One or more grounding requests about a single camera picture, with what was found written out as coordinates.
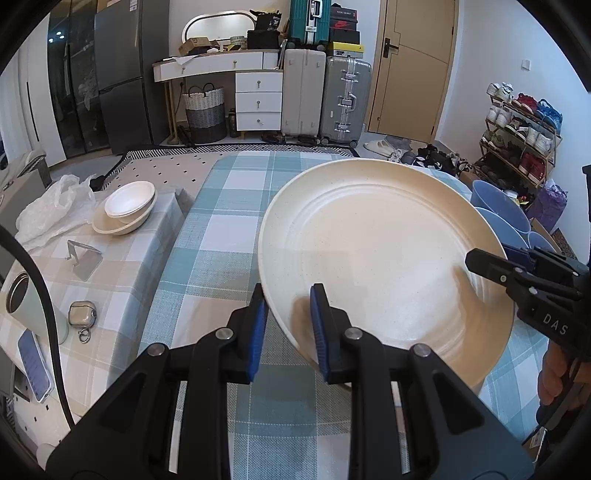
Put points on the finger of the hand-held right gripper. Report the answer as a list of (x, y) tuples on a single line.
[(519, 254), (489, 266)]

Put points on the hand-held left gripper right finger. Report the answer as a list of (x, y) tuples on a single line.
[(320, 334)]

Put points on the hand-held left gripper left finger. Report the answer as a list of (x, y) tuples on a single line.
[(255, 334)]

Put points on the large blue bowl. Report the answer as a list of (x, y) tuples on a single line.
[(501, 203)]

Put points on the large cream plate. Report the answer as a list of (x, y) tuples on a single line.
[(383, 249)]

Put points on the person's right hand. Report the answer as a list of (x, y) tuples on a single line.
[(550, 374)]

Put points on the medium blue bowl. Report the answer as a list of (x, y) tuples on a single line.
[(505, 233)]

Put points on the purple bag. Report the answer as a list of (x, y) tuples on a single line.
[(547, 205)]

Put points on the teal checked tablecloth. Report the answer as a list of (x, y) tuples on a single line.
[(221, 258)]

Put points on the brown cardboard box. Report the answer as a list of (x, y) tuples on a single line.
[(468, 180)]

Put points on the metal shoe rack with shoes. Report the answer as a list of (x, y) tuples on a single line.
[(521, 138)]

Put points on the pile of shoes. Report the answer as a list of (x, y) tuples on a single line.
[(429, 157)]

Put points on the beige checked tablecloth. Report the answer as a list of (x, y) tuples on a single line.
[(120, 290)]

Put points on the beige slippers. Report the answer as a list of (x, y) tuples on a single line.
[(378, 146)]

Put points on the clear earbuds case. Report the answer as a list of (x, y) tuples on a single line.
[(81, 314)]

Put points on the metal phone stand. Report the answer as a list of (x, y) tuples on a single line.
[(85, 263)]

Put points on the white bowl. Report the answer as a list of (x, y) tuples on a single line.
[(129, 198)]

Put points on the dark thermos bottle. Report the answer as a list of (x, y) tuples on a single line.
[(232, 123)]

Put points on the tan wooden door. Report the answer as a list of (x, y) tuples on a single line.
[(411, 69)]

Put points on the silver suitcase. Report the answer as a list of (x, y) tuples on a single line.
[(344, 101)]

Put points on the smartphone in blue case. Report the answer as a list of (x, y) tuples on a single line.
[(33, 364)]

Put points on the woven laundry basket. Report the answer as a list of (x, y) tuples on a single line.
[(203, 115)]

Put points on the pale green tumbler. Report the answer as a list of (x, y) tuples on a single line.
[(27, 300)]

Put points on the white vanity desk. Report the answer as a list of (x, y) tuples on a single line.
[(256, 97)]

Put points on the white plastic bag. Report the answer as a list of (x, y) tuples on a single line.
[(51, 207)]

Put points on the white suitcase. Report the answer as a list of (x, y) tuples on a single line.
[(302, 92)]

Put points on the yellow and black box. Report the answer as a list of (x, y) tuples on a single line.
[(344, 48)]

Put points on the grey bin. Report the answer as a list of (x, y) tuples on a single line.
[(23, 177)]

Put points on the stack of dark shoe boxes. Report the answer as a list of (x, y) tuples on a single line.
[(344, 23)]

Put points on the grey refrigerator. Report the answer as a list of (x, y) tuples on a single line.
[(124, 78)]

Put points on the small open cardboard box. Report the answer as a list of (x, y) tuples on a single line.
[(196, 45)]

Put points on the dark glass cabinet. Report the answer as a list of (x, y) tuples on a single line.
[(74, 92)]

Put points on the green suitcase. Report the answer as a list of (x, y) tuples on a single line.
[(308, 21)]

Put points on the oval vanity mirror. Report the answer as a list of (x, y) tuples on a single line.
[(217, 27)]

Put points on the black printed bag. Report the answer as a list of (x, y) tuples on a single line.
[(270, 21)]

